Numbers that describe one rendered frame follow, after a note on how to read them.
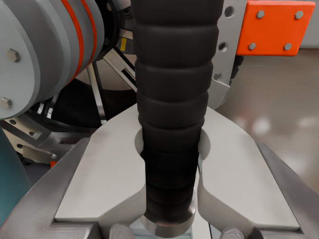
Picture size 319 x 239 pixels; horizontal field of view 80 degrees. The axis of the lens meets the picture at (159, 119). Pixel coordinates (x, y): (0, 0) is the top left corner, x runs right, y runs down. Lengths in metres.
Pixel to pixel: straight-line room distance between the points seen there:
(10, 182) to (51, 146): 0.11
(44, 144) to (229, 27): 0.42
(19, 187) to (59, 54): 0.27
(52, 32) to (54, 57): 0.02
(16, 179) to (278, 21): 0.46
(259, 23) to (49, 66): 0.26
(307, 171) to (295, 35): 1.22
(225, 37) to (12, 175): 0.39
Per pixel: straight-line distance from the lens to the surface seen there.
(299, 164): 1.53
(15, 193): 0.42
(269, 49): 0.34
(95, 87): 0.46
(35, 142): 0.48
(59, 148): 0.46
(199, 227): 0.93
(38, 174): 0.74
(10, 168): 0.39
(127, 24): 0.77
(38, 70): 0.19
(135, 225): 0.76
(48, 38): 0.21
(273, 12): 0.33
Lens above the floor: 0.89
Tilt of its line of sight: 33 degrees down
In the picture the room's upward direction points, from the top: straight up
